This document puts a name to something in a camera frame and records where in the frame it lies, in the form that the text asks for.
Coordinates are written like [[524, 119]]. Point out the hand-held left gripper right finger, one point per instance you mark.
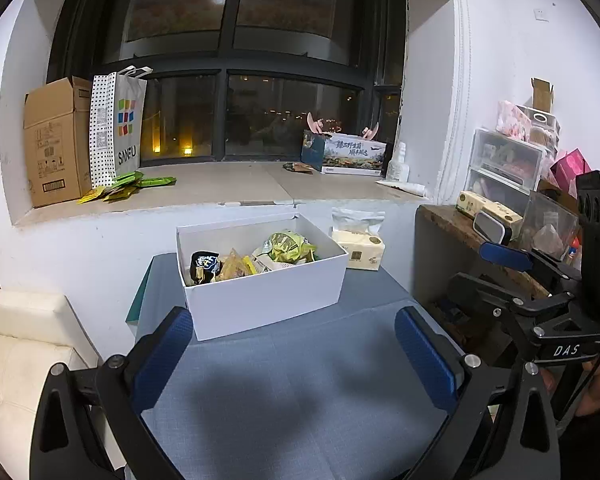
[[425, 360]]

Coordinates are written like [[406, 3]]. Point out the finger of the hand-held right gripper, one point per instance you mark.
[[505, 256], [485, 292]]

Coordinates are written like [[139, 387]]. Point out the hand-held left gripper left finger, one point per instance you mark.
[[164, 357]]

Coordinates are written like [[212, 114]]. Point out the black snack packet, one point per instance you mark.
[[204, 266]]

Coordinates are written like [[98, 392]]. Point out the white cardboard box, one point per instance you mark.
[[270, 300]]

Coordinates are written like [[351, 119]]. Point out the yellow snack packet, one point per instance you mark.
[[249, 265]]

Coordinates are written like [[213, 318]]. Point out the green yellow chips bag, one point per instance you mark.
[[290, 246]]

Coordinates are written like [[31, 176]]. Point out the clear squeeze bottle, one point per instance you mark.
[[575, 256]]

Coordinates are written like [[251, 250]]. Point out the black white small device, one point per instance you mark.
[[492, 229]]

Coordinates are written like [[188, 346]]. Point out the clear plastic container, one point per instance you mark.
[[550, 230]]

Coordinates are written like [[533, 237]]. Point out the dark side table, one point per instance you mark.
[[440, 260]]

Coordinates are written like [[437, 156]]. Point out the green cream tissue pack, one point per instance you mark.
[[480, 202]]

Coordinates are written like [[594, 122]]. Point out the pink box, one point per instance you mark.
[[570, 167]]

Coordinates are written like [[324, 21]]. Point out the clear plastic drawer unit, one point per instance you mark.
[[505, 165]]

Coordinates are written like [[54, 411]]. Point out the white tube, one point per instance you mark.
[[402, 187]]

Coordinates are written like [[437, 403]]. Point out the beige tissue pack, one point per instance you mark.
[[360, 252]]

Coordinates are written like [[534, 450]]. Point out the blue grey tablecloth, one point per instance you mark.
[[290, 390]]

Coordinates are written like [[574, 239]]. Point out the clear storage box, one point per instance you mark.
[[542, 127]]

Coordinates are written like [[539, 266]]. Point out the pink floral packet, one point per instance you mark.
[[512, 119]]

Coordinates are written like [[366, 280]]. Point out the white plastic bottle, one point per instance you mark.
[[397, 162]]

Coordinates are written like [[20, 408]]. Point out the clear zip bag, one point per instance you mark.
[[357, 219]]

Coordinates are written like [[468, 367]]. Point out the white leather sofa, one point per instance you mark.
[[15, 360]]

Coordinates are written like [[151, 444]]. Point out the small open cardboard box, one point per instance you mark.
[[542, 94]]

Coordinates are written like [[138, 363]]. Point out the pile of green packets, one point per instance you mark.
[[125, 187]]

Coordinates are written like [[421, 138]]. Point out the pink curved ornament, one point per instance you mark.
[[316, 124], [370, 133]]

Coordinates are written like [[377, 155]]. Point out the printed landscape box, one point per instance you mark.
[[350, 155]]

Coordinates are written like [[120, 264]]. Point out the polka-dot shopping bag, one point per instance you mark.
[[117, 130]]

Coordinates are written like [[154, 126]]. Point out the brown cardboard box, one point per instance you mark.
[[55, 145]]

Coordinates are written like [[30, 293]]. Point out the black framed window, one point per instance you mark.
[[260, 60]]

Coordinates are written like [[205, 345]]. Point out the white wall switch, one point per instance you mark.
[[541, 15]]

